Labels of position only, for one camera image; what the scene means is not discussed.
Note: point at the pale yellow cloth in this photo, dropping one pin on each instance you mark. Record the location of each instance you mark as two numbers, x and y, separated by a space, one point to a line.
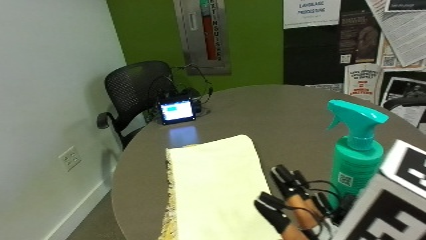
215 186

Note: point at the small black screen device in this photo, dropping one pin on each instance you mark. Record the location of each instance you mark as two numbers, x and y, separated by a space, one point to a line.
177 111

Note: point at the black mesh office chair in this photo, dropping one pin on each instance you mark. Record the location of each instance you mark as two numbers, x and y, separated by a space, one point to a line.
133 86

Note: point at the metal fire extinguisher cabinet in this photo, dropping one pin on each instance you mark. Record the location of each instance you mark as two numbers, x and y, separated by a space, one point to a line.
195 36

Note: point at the orange edged code flyer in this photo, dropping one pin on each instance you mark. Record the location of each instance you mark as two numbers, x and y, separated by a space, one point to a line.
389 60

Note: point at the black chair armrest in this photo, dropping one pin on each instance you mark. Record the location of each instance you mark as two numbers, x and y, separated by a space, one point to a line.
404 101

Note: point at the white printed notice sheet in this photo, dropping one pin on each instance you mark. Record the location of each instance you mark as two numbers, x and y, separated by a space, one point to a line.
312 13

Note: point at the white wall outlet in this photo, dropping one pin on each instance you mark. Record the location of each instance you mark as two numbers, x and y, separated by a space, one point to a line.
70 158

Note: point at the white flyer with red print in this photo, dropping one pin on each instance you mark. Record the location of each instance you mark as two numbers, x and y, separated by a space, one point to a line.
362 82

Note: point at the dark brown poster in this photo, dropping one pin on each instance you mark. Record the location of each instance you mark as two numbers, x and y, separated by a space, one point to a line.
360 36

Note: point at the black and white photo poster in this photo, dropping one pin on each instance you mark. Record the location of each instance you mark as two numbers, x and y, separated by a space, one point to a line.
406 90

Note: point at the white cube with black markers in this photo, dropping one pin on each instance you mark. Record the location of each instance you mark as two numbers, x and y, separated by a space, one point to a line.
390 206

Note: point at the tilted white text sheet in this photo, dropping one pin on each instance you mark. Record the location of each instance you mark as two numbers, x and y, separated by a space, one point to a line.
406 33

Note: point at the red fire extinguisher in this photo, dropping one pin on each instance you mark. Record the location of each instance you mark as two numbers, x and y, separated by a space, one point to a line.
209 33

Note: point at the black notice board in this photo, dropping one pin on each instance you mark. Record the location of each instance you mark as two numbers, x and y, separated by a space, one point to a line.
310 56

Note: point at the teal spray bottle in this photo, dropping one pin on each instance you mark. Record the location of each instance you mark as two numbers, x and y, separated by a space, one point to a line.
357 160

